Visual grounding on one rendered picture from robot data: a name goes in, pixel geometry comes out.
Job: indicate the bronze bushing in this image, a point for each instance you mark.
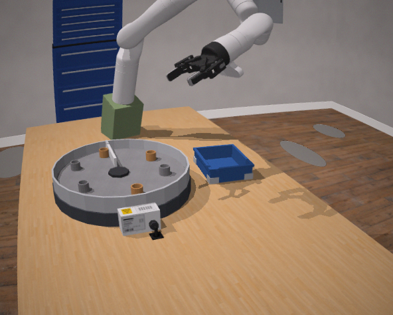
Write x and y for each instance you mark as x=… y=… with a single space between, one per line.
x=105 y=153
x=151 y=155
x=136 y=188

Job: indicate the grey metal bushing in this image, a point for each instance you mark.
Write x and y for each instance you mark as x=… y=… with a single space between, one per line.
x=75 y=165
x=164 y=169
x=83 y=186

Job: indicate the blue crate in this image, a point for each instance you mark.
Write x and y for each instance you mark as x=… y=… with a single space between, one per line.
x=223 y=163

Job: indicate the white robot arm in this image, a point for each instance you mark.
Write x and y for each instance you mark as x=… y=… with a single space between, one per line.
x=255 y=28

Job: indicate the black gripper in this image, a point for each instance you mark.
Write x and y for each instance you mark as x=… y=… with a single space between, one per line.
x=213 y=57

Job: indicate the grey round turning table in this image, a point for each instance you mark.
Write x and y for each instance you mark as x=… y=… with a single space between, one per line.
x=133 y=214

